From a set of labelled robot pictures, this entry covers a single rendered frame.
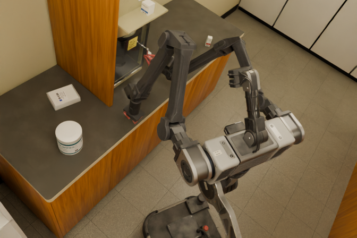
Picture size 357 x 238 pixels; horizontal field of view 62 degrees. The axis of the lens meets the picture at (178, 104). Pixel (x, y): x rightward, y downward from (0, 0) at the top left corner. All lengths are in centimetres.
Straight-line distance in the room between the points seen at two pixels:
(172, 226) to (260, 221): 88
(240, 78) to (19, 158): 121
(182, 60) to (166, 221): 149
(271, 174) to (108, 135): 185
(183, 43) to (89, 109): 94
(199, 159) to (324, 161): 255
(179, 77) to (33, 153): 95
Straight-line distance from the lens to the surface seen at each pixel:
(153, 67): 131
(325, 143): 373
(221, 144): 117
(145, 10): 164
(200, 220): 243
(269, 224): 292
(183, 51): 114
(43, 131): 183
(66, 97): 191
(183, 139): 118
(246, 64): 157
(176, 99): 119
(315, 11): 444
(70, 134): 163
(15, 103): 197
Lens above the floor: 248
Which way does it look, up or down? 51 degrees down
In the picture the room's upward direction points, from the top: 19 degrees clockwise
